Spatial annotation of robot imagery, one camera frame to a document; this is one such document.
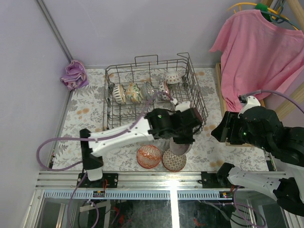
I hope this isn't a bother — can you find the yellow hanger hoop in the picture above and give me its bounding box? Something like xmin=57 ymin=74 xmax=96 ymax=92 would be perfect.
xmin=227 ymin=0 xmax=300 ymax=30

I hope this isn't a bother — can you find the purple striped bowl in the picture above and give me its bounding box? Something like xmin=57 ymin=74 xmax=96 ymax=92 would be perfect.
xmin=169 ymin=138 xmax=192 ymax=156

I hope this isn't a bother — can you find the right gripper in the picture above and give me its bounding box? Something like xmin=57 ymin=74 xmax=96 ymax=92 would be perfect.
xmin=209 ymin=109 xmax=270 ymax=151

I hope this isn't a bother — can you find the brown diamond dotted bowl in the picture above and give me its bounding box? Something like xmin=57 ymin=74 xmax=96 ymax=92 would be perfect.
xmin=158 ymin=80 xmax=171 ymax=101

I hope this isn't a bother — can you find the aluminium rail frame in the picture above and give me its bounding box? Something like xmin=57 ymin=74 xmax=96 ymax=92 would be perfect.
xmin=35 ymin=171 xmax=234 ymax=200

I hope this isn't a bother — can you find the navy geometric pattern bowl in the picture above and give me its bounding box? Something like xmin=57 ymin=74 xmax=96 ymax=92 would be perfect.
xmin=141 ymin=82 xmax=155 ymax=101

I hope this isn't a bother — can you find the orange leaf floral bowl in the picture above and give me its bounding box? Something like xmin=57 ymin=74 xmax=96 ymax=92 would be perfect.
xmin=125 ymin=83 xmax=142 ymax=103

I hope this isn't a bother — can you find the green hanger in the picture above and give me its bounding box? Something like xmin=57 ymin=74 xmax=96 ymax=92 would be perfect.
xmin=255 ymin=3 xmax=273 ymax=22

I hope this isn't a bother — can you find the brown floral grid bowl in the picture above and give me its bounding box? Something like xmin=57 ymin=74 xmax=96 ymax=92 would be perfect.
xmin=161 ymin=149 xmax=187 ymax=172

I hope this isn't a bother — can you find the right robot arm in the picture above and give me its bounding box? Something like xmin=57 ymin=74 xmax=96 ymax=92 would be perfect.
xmin=211 ymin=94 xmax=304 ymax=216

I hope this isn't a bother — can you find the crumpled purple cloth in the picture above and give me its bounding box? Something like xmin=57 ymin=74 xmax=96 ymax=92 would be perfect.
xmin=60 ymin=60 xmax=89 ymax=91

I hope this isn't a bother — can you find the grey wire dish rack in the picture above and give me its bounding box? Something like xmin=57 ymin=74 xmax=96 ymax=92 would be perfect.
xmin=103 ymin=52 xmax=208 ymax=130

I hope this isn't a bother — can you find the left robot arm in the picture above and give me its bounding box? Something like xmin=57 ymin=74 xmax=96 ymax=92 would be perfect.
xmin=80 ymin=106 xmax=203 ymax=188

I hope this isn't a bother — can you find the orange aztec pattern bowl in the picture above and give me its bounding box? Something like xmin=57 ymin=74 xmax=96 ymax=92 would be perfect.
xmin=136 ymin=145 xmax=162 ymax=169

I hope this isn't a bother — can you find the blue stroke white bowl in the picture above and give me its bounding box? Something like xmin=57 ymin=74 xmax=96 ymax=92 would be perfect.
xmin=112 ymin=84 xmax=126 ymax=105

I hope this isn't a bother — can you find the orange diamond white bowl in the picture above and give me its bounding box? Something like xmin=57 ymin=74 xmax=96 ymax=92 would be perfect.
xmin=164 ymin=70 xmax=182 ymax=85

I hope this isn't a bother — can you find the pink t-shirt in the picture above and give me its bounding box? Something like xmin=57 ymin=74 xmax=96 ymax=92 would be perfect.
xmin=210 ymin=9 xmax=304 ymax=112

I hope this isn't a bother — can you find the wooden tray frame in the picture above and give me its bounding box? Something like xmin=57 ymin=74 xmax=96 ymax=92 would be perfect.
xmin=215 ymin=62 xmax=266 ymax=148

